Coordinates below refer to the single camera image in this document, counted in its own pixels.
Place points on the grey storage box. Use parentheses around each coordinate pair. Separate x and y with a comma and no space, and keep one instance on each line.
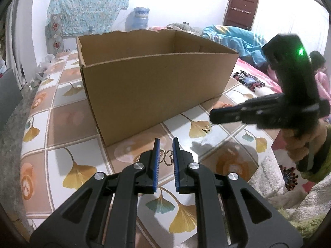
(9,95)

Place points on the person's right forearm green sleeve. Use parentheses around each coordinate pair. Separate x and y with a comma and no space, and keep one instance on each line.
(323,157)

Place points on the blue blanket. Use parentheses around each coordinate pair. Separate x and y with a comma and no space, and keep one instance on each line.
(232,38)

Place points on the ginkgo print table cover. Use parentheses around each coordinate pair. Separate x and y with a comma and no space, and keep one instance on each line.
(77,124)

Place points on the gold butterfly earring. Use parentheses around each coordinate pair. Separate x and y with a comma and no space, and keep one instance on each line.
(205,128)

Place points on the pink floral blanket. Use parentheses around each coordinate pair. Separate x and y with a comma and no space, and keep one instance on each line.
(269,82)

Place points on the white plastic bag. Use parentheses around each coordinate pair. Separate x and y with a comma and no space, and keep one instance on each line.
(47,60)

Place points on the person's right hand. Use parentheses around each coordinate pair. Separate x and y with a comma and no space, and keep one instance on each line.
(297,147)

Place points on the blue patterned wall cloth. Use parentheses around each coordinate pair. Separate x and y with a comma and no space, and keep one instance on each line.
(90,5)

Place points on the door hook rack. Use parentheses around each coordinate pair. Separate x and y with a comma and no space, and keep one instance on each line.
(241,10)

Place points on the brown cardboard box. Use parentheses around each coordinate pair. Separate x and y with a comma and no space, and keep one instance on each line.
(144,95)

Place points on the white curtain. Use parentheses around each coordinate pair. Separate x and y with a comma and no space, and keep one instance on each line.
(15,36)

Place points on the grey green pillow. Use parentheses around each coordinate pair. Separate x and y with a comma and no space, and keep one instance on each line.
(181,27)

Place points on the brown door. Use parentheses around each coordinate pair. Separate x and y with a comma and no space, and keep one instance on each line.
(240,0)

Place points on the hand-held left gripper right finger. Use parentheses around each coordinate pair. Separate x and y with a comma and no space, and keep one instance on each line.
(176,170)

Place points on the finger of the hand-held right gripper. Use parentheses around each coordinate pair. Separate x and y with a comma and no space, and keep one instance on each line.
(261,101)
(232,115)

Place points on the blue labelled water bottle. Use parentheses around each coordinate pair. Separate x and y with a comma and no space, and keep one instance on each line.
(138,18)

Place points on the white green fluffy blanket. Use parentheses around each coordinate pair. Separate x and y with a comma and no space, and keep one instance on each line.
(274,180)

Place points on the diamond patchwork wall panel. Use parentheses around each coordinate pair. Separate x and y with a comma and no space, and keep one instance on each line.
(55,38)

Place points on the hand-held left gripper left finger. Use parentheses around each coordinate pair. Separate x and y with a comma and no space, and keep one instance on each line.
(156,170)

